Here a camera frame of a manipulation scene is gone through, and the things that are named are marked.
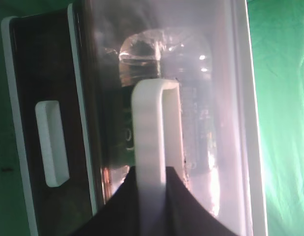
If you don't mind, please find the purple translucent drawer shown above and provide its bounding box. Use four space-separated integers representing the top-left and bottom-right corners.
75 0 259 236
1 3 97 236

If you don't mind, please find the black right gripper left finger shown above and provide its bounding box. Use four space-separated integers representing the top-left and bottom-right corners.
71 167 139 236

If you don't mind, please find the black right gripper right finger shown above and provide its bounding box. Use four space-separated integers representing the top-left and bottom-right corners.
165 167 236 236

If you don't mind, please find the clear plastic water bottle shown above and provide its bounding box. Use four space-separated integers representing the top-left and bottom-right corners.
101 27 221 216

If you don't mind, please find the white plastic drawer cabinet frame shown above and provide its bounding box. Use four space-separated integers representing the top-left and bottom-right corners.
0 0 268 236

